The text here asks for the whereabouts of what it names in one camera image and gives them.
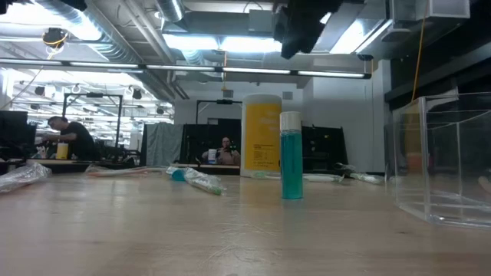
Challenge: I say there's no black background cabinet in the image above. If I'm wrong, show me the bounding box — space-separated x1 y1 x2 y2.
301 126 348 172

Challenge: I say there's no blue white toothbrush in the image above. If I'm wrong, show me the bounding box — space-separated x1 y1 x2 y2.
0 161 53 195

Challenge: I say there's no grey hanging cloth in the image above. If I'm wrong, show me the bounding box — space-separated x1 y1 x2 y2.
143 122 184 167

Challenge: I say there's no black background monitor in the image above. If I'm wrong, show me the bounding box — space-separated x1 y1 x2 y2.
0 110 38 160

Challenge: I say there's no person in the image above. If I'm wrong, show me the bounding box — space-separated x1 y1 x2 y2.
202 136 242 166
45 116 101 161

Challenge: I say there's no yellow white wipes canister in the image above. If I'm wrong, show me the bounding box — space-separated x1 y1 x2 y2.
240 94 284 179

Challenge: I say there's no pink white toothbrush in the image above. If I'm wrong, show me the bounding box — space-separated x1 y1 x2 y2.
84 165 169 178

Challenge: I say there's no teal mouthwash bottle white cap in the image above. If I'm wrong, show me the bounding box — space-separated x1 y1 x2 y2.
279 111 304 200
166 166 189 182

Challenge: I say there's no clear acrylic box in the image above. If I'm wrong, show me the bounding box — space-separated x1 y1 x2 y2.
390 90 491 230

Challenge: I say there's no black background rig frame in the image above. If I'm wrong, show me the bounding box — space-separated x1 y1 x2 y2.
196 99 243 124
62 93 124 149

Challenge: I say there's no black ceiling cable reel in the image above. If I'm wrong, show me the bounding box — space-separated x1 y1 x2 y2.
41 27 70 49

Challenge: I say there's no long ceiling light strip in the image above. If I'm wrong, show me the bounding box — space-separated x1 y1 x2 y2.
0 57 372 80

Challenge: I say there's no green toothbrush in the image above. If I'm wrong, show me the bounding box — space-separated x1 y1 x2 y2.
183 167 227 196
344 172 385 185
251 171 344 183

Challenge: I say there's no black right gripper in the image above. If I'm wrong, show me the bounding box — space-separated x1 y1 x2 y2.
272 0 344 60

